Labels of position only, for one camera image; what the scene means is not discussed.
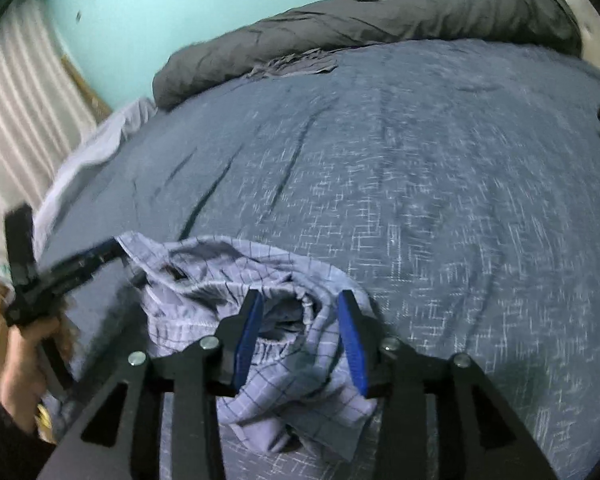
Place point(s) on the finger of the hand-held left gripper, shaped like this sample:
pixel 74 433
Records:
pixel 100 251
pixel 136 278

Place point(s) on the lavender plaid shorts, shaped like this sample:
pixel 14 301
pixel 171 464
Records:
pixel 300 395

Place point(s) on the lavender bed skirt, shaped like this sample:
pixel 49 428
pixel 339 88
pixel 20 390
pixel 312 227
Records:
pixel 95 145

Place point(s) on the dark grey duvet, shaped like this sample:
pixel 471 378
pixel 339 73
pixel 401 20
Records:
pixel 380 15

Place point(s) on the person's left hand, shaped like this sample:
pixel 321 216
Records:
pixel 22 370

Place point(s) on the wooden trim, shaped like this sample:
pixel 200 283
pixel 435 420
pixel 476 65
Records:
pixel 87 85

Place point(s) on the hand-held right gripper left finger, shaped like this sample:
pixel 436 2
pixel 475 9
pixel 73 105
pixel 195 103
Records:
pixel 247 341

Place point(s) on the person's left forearm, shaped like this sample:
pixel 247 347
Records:
pixel 5 450

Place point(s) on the beige striped curtain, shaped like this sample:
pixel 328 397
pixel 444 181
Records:
pixel 20 110

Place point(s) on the blue patterned bed sheet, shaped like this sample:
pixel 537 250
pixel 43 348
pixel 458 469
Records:
pixel 405 185

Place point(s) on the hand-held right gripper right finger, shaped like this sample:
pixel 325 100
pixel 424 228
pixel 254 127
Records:
pixel 352 341

